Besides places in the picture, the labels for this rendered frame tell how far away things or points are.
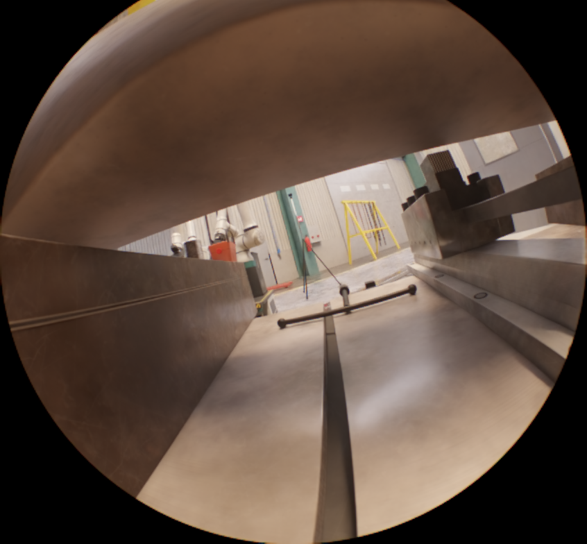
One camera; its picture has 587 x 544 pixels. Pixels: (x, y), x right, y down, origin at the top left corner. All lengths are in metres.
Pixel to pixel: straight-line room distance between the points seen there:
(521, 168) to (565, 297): 2.66
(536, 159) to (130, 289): 3.27
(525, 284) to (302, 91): 0.55
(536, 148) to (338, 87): 2.83
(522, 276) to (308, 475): 0.50
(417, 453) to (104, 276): 0.51
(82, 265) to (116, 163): 0.20
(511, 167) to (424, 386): 2.83
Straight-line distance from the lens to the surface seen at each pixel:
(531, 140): 3.07
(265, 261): 7.62
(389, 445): 0.32
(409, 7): 0.35
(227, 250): 1.19
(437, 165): 0.86
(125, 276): 0.42
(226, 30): 0.29
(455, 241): 0.71
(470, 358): 0.46
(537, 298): 0.47
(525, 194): 0.50
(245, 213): 1.94
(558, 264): 0.44
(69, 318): 0.33
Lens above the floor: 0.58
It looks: 4 degrees up
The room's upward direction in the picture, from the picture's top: 15 degrees counter-clockwise
